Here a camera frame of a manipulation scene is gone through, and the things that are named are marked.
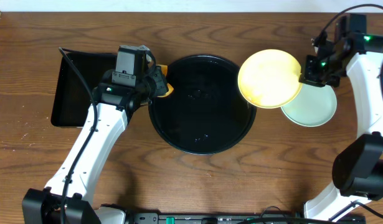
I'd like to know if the orange green scrub sponge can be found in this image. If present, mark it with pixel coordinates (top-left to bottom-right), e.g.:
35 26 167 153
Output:
156 65 174 98

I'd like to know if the mint green plate with streak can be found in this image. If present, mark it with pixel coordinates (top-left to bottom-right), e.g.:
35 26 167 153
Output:
281 84 338 127

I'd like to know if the yellow plate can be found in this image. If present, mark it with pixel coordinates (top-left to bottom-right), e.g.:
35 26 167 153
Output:
237 49 302 109

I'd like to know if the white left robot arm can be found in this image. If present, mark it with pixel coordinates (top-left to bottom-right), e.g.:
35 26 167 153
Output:
22 65 173 223

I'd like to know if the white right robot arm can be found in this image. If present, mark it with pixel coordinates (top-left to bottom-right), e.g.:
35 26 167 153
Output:
300 32 383 222

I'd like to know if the round black tray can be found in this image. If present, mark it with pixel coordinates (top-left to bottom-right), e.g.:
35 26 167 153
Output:
148 55 257 155

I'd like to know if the rectangular black tray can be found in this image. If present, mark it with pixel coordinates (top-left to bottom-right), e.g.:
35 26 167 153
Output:
50 51 116 127

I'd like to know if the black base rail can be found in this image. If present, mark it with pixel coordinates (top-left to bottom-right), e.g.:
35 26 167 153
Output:
100 212 366 224

